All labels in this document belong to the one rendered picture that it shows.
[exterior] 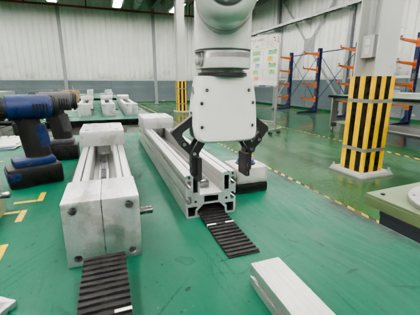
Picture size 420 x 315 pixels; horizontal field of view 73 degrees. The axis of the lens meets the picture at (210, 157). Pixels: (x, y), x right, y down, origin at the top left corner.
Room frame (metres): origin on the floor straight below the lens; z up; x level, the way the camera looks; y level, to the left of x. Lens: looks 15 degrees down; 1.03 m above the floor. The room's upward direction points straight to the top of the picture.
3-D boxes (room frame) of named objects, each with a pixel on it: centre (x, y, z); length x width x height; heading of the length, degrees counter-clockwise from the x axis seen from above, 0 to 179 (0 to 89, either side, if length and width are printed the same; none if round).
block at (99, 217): (0.40, 0.15, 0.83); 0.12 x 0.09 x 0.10; 110
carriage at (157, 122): (1.12, 0.21, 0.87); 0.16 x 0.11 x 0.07; 20
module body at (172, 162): (0.88, 0.13, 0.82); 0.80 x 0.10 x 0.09; 20
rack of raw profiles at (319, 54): (10.36, -3.48, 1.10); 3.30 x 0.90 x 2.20; 21
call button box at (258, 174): (0.66, -0.08, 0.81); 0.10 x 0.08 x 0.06; 110
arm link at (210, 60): (0.46, -0.02, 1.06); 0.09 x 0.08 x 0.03; 110
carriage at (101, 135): (0.82, 0.31, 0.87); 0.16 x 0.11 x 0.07; 20
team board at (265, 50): (6.37, -0.87, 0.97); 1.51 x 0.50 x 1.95; 41
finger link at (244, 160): (0.47, -0.07, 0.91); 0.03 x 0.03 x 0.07; 20
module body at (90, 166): (0.82, 0.31, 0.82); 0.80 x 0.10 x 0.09; 20
